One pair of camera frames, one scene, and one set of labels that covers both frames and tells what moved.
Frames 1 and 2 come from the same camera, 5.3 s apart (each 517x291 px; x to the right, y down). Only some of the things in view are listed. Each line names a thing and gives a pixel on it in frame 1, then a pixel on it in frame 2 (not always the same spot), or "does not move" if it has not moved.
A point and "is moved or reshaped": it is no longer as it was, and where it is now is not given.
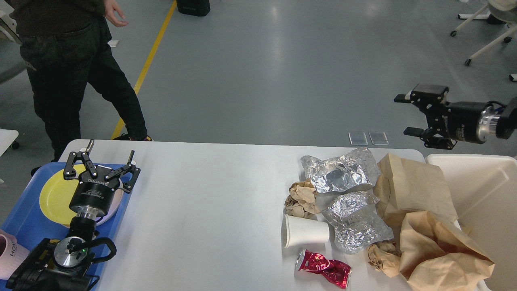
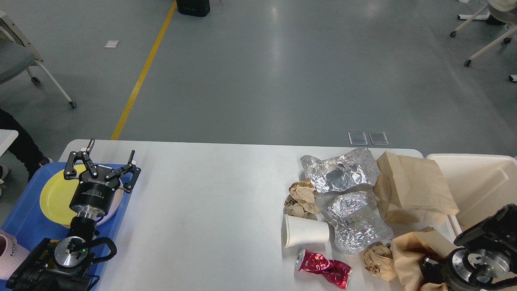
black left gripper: (91, 197) does not move
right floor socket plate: (379, 138) does not move
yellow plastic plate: (55, 195) does not move
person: (64, 43) → (23, 148)
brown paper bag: (433, 258) is moved or reshaped
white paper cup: (296, 230) does not move
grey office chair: (12, 63) does not move
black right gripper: (470, 122) → (436, 271)
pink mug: (12, 255) does not move
